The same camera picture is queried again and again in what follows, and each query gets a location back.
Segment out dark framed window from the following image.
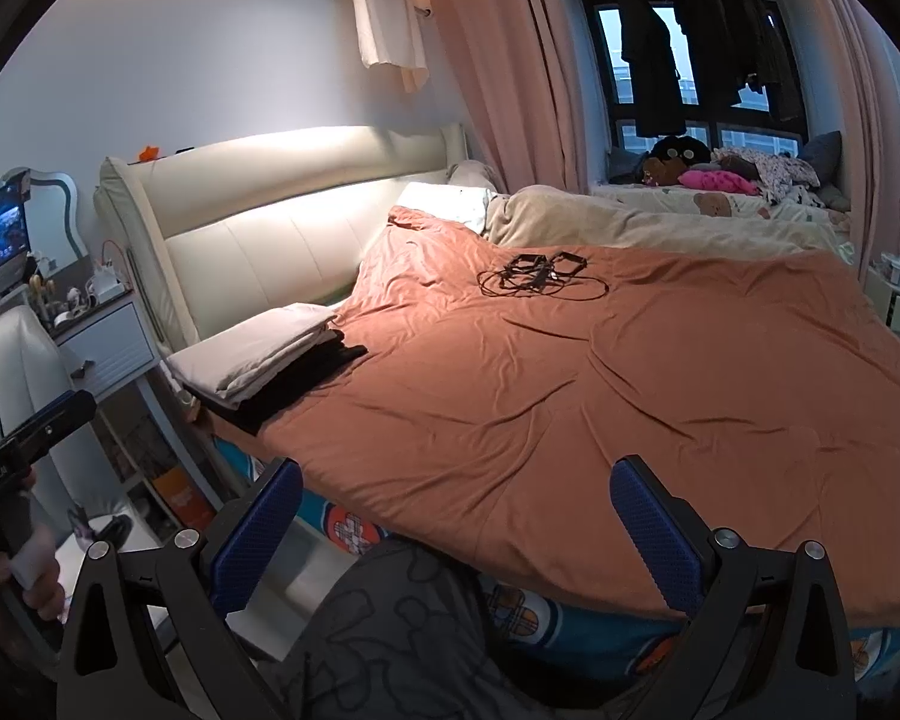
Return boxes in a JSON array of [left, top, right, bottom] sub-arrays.
[[579, 0, 807, 166]]

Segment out white framed mirror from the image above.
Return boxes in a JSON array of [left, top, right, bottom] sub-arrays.
[[0, 167, 87, 271]]

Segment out tangled black cables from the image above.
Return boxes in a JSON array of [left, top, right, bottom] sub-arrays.
[[478, 250, 610, 301]]

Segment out stack of black folded clothes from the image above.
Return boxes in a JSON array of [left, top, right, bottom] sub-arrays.
[[182, 330, 368, 436]]

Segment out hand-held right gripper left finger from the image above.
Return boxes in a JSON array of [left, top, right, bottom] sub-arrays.
[[56, 456, 305, 720]]

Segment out blue drawer nightstand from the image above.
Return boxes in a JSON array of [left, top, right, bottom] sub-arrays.
[[45, 289, 166, 406]]

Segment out cream padded headboard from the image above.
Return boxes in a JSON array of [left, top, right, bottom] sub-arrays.
[[94, 124, 470, 353]]

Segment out white hanging shirt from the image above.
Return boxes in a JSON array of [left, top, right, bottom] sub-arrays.
[[343, 0, 430, 95]]

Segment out white chair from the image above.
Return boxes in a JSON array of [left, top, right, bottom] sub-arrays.
[[0, 306, 83, 541]]

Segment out pink curtain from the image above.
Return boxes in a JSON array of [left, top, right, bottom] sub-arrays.
[[418, 0, 593, 192], [810, 0, 900, 278]]

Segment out orange box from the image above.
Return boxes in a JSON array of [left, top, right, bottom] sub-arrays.
[[152, 465, 215, 530]]

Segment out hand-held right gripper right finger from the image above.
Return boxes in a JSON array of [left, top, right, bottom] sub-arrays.
[[610, 454, 856, 720]]

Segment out grey cushion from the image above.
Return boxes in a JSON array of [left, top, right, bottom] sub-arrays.
[[799, 130, 845, 188]]

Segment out computer monitor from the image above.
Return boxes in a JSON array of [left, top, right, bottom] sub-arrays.
[[0, 180, 32, 308]]

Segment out white pillow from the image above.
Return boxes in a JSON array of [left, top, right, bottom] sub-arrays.
[[397, 161, 500, 235]]

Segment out person's left hand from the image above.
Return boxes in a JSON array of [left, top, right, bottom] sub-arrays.
[[0, 532, 68, 642]]

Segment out dark brown plush toy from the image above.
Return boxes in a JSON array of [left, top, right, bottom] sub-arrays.
[[641, 135, 710, 187]]

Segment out white jacket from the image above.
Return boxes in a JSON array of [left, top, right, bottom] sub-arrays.
[[165, 302, 346, 402]]

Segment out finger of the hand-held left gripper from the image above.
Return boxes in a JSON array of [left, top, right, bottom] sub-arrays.
[[11, 388, 97, 445]]

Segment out dark hanging coat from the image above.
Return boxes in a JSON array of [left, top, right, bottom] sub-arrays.
[[616, 0, 687, 137]]

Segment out row of dark hanging clothes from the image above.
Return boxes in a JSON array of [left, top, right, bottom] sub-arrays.
[[675, 0, 805, 125]]

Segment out pink plush cloth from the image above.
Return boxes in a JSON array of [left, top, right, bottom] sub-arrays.
[[679, 169, 762, 197]]

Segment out beige blanket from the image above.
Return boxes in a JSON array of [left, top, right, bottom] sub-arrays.
[[487, 186, 856, 263]]

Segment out orange duvet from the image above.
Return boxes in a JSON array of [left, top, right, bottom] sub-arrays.
[[210, 204, 900, 620]]

